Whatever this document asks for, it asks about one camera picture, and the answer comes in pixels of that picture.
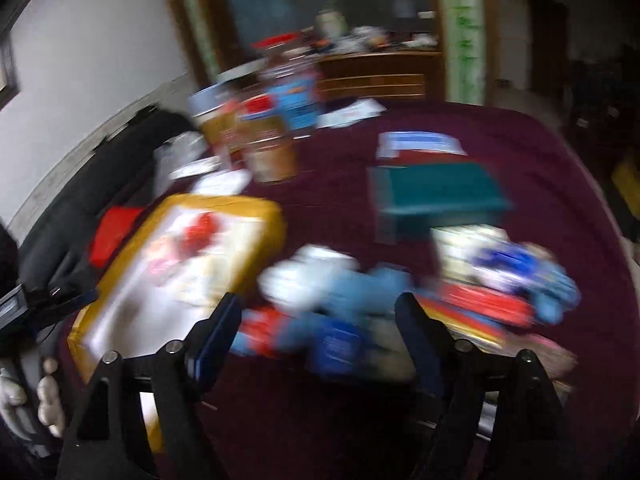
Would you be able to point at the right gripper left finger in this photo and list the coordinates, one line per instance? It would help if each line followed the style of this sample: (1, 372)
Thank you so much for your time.
(107, 437)

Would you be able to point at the yellow rimmed white box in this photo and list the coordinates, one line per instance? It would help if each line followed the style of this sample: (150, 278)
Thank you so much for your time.
(150, 294)

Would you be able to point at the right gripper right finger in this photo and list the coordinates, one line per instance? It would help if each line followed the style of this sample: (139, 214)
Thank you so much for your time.
(530, 438)

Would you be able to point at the gloved operator hand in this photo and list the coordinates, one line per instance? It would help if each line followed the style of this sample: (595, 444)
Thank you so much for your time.
(23, 411)

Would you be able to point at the red stick pack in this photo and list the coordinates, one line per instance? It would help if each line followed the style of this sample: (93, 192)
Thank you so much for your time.
(480, 314)

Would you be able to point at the red paper bag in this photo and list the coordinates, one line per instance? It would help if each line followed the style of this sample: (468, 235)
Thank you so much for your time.
(114, 226)

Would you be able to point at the wooden counter cabinet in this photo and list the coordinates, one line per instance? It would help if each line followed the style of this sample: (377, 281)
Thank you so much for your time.
(398, 75)

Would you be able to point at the blue label snack jar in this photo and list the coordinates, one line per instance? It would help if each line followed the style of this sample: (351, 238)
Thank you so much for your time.
(293, 87)

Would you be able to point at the purple velvet tablecloth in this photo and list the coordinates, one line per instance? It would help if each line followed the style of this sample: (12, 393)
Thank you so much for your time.
(273, 419)

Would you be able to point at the blue white plastic bag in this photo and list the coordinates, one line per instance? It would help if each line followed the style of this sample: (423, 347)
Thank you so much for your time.
(530, 272)

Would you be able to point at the red plastic bag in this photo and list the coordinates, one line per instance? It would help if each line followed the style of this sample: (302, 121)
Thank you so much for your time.
(198, 234)

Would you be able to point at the white papers on table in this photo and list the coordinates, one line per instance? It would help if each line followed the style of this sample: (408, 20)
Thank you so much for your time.
(347, 116)

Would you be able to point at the blue white tissue packet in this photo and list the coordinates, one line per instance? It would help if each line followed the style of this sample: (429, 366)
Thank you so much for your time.
(392, 143)

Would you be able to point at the teal facial tissue pack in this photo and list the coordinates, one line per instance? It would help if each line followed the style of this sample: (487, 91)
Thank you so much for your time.
(409, 201)

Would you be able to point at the orange label clear jar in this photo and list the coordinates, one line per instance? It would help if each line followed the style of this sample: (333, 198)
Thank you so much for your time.
(267, 147)

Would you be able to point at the black leather sofa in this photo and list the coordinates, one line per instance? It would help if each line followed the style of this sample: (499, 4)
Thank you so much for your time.
(119, 172)

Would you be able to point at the light blue knitted cloth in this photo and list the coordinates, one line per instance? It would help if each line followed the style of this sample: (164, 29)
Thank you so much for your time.
(320, 279)

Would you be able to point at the clear jar red lid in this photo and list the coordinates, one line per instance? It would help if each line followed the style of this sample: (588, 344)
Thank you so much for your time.
(273, 49)

